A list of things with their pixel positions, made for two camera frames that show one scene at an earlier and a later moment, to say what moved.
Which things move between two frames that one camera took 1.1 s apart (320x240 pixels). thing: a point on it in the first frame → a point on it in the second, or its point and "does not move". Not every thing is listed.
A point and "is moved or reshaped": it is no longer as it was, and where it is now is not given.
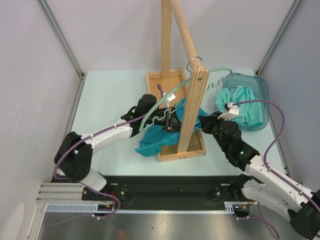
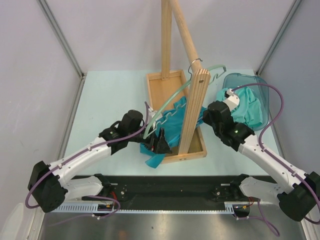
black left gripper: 172,123 → 158,144
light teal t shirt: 249,114 does not move
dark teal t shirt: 152,141 is moved or reshaped
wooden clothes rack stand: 182,79 does not move
